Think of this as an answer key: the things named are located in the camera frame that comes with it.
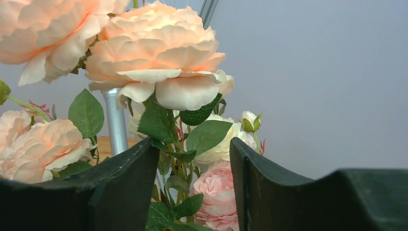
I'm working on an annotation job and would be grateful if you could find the pink roses stem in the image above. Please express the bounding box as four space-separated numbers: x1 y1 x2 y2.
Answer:
190 162 239 231

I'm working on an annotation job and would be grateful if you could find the silver microphone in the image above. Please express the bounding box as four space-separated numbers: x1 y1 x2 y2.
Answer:
102 88 128 156

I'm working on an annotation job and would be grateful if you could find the peach roses stem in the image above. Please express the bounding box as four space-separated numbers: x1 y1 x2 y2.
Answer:
0 0 235 231
0 82 104 183

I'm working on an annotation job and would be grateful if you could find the white roses stem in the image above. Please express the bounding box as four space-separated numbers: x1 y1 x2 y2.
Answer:
127 102 264 173

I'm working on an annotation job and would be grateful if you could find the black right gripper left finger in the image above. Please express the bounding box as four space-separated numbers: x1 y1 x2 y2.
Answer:
0 138 159 231

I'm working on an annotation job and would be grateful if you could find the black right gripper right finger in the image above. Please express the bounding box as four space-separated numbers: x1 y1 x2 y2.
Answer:
230 138 408 231

